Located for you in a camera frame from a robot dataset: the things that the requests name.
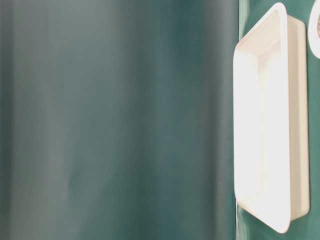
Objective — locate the white tape roll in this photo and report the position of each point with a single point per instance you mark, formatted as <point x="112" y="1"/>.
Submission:
<point x="314" y="29"/>

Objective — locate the white plastic case tray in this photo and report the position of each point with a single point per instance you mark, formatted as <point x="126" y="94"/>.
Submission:
<point x="270" y="120"/>

